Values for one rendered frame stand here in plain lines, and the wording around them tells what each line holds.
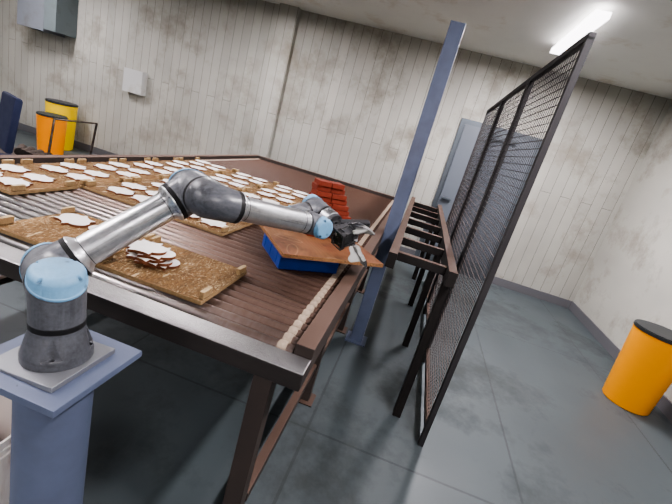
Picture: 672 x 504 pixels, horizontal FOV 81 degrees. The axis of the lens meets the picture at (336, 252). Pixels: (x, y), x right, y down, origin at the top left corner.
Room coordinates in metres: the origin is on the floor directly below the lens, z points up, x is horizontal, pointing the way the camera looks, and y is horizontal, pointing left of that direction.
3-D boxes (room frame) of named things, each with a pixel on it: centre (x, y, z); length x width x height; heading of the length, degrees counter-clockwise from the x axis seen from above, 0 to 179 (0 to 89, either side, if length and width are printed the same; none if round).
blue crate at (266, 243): (1.84, 0.17, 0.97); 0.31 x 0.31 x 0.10; 29
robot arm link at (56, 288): (0.80, 0.60, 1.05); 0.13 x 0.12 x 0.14; 45
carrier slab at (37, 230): (1.40, 0.97, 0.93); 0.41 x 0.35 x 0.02; 82
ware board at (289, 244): (1.86, 0.11, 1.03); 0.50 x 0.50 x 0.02; 29
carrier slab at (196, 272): (1.34, 0.56, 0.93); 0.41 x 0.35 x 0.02; 82
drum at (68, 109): (6.60, 5.09, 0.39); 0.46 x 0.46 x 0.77
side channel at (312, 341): (3.02, -0.30, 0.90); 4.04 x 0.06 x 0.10; 171
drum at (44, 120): (5.94, 4.72, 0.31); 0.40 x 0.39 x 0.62; 173
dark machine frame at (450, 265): (3.51, -0.69, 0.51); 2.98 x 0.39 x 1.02; 171
